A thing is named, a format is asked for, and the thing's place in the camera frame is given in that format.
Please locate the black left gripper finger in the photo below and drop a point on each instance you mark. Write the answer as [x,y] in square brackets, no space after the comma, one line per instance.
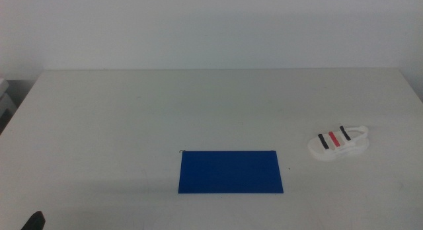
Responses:
[34,222]

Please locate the blue rectangular mat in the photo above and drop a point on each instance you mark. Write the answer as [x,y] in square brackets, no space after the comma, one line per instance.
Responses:
[231,177]

